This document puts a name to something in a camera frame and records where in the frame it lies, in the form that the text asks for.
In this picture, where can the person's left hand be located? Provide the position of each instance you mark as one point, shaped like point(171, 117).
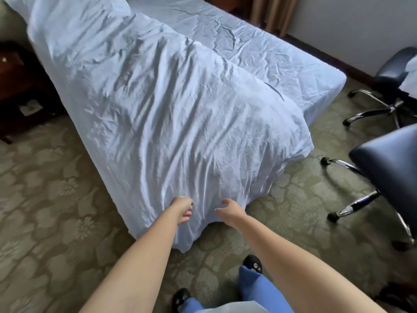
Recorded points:
point(180, 208)

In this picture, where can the person's right hand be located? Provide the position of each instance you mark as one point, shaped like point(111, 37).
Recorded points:
point(232, 213)

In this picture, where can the white duvet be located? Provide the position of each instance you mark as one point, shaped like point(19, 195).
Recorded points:
point(163, 110)

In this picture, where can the white bed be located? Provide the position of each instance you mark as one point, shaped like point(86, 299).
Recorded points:
point(277, 61)

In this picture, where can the person's left forearm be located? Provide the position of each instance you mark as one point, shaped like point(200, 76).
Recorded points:
point(137, 270)

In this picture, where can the person's right forearm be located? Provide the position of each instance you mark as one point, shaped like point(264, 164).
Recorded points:
point(303, 270)

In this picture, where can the person's black shoe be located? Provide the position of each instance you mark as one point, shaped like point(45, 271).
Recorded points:
point(180, 298)
point(252, 264)

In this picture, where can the person's blue jeans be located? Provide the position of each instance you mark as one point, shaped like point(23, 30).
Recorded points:
point(260, 290)

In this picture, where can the person's white shirt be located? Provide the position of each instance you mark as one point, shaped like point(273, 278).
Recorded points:
point(234, 308)

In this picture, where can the black office chair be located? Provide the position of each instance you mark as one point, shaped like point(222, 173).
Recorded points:
point(391, 166)
point(391, 74)

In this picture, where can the white slipper packet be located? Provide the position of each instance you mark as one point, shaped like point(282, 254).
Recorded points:
point(31, 107)

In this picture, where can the beige curtain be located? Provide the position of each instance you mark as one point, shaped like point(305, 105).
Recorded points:
point(273, 11)

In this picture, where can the white bedding bundle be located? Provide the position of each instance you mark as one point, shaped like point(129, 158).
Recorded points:
point(410, 78)

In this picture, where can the beige padded headboard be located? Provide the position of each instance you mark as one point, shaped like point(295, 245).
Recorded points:
point(11, 26)

